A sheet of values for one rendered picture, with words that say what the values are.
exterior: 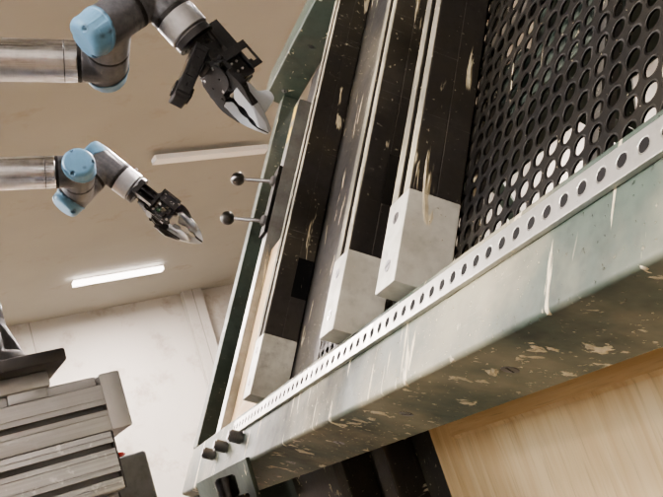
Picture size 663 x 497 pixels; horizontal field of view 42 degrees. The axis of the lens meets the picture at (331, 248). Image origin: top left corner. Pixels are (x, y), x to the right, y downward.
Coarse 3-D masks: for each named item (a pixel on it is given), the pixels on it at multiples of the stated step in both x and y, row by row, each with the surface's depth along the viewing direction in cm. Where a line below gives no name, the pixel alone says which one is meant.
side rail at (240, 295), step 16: (288, 112) 267; (288, 128) 265; (272, 144) 261; (272, 160) 260; (256, 208) 253; (256, 224) 251; (256, 240) 249; (256, 256) 247; (240, 272) 244; (240, 288) 243; (240, 304) 241; (240, 320) 239; (224, 336) 237; (224, 352) 235; (224, 368) 234; (224, 384) 232; (208, 400) 229; (208, 416) 228; (208, 432) 226
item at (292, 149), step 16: (304, 112) 240; (304, 128) 239; (288, 144) 235; (288, 160) 234; (288, 176) 232; (288, 192) 230; (272, 224) 226; (272, 240) 224; (256, 272) 223; (256, 288) 218; (256, 304) 217; (240, 336) 216; (240, 352) 211; (240, 368) 210; (224, 400) 210; (224, 416) 205
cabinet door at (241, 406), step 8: (272, 248) 222; (272, 256) 218; (272, 264) 216; (264, 280) 219; (264, 288) 215; (264, 296) 212; (264, 304) 211; (256, 320) 214; (256, 328) 210; (256, 336) 208; (248, 352) 211; (248, 360) 208; (248, 368) 205; (240, 384) 208; (240, 392) 205; (240, 400) 202; (240, 408) 199; (248, 408) 190
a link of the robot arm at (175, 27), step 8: (176, 8) 145; (184, 8) 146; (192, 8) 147; (168, 16) 145; (176, 16) 145; (184, 16) 145; (192, 16) 146; (200, 16) 147; (168, 24) 146; (176, 24) 145; (184, 24) 145; (192, 24) 146; (160, 32) 148; (168, 32) 146; (176, 32) 146; (184, 32) 146; (168, 40) 148; (176, 40) 147
